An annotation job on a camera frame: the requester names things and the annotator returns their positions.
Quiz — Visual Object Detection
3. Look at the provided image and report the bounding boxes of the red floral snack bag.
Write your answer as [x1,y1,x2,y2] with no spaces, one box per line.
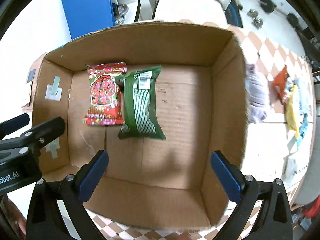
[83,62,127,126]

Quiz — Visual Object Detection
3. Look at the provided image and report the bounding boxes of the blue slim snack packet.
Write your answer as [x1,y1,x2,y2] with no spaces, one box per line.
[297,113,309,149]

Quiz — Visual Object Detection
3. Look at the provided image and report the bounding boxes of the yellow silver sponge pack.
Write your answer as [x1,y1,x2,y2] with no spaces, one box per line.
[285,85,300,139]

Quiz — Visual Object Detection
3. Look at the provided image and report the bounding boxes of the green snack bag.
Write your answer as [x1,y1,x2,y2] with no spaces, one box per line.
[115,66,166,140]

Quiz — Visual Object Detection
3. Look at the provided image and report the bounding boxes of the lilac plush towel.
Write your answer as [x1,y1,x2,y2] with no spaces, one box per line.
[245,64,270,124]

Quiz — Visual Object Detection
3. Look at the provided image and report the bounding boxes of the orange red snack bag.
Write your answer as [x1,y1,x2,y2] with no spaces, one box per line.
[272,65,291,105]

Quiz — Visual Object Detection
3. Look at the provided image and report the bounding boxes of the light blue tissue pack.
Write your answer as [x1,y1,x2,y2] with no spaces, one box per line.
[293,78,309,114]

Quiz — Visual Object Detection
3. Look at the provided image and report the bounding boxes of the checkered pink tablecloth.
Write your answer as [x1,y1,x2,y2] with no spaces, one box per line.
[21,18,317,240]

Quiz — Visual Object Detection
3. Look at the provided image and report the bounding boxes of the brown cardboard box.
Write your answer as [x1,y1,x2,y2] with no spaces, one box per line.
[32,22,248,231]

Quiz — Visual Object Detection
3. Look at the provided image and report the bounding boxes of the steel dumbbell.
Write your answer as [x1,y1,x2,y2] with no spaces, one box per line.
[247,9,263,29]

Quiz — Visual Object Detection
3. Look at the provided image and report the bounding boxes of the dark blue bag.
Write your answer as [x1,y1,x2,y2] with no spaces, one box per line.
[225,0,243,28]

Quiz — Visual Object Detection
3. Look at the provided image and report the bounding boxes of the beige cushioned chair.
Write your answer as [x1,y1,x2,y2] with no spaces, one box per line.
[154,0,228,29]

